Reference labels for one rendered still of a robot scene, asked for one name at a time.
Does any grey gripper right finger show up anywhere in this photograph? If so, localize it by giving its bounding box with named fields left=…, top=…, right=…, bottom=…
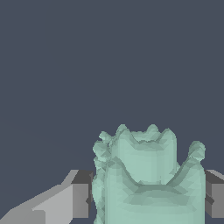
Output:
left=205, top=169, right=224, bottom=220

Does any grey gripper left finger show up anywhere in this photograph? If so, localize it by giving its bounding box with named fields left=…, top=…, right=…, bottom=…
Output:
left=0, top=169, right=95, bottom=224

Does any pale green crown-shaped object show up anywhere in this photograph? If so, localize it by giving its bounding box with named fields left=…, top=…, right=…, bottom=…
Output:
left=92, top=123, right=207, bottom=224

